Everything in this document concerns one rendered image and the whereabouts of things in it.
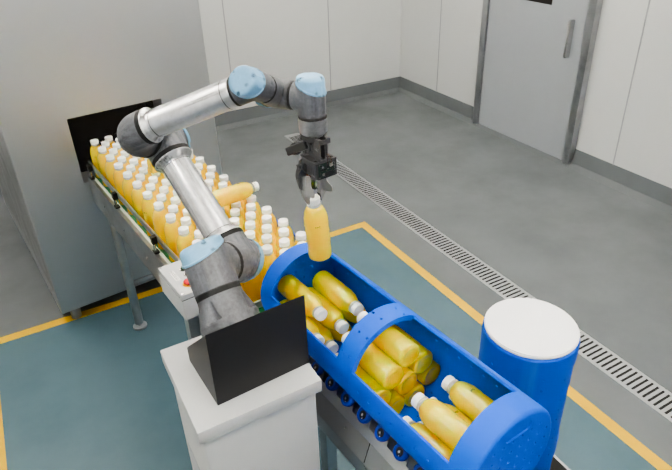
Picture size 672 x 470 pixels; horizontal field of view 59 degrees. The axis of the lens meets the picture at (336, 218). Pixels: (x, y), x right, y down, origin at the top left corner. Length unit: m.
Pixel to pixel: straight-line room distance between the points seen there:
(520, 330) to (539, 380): 0.15
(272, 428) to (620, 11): 4.22
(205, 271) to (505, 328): 0.92
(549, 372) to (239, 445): 0.89
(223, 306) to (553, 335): 0.98
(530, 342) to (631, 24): 3.54
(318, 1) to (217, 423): 5.52
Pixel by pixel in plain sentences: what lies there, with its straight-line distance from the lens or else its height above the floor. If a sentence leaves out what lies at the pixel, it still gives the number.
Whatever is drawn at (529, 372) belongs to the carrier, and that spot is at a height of 0.98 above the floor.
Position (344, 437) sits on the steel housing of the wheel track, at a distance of 1.79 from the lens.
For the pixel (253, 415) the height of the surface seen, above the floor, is 1.13.
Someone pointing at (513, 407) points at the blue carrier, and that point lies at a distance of 1.38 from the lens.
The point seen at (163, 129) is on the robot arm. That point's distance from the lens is 1.59.
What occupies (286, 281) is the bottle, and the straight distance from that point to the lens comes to 1.86.
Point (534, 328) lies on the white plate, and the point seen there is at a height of 1.04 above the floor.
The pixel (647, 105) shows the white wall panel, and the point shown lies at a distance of 5.04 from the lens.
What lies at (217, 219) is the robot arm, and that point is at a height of 1.44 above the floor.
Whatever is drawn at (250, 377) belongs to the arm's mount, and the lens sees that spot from 1.49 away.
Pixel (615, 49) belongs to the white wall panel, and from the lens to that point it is 5.14.
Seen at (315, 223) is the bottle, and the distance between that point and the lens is 1.68.
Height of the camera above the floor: 2.23
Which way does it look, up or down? 30 degrees down
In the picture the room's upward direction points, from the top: 2 degrees counter-clockwise
